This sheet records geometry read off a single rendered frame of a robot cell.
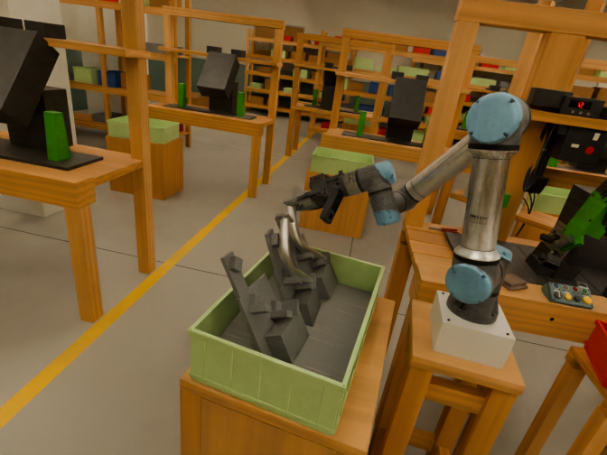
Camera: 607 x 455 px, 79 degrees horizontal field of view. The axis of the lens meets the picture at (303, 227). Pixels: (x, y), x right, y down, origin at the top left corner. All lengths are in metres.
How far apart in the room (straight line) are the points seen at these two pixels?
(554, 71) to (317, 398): 1.69
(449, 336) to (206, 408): 0.73
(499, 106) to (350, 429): 0.85
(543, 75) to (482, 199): 1.10
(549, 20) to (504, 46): 9.95
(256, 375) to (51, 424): 1.35
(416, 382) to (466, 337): 0.21
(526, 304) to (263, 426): 1.07
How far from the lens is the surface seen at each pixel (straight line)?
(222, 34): 12.51
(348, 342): 1.20
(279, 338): 1.05
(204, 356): 1.04
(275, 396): 1.01
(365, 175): 1.16
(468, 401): 1.37
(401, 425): 1.44
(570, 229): 1.94
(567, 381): 1.74
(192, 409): 1.19
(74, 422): 2.16
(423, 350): 1.26
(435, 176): 1.21
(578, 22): 2.09
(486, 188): 1.03
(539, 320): 1.73
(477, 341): 1.25
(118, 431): 2.07
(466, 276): 1.06
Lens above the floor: 1.61
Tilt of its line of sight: 24 degrees down
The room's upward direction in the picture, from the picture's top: 8 degrees clockwise
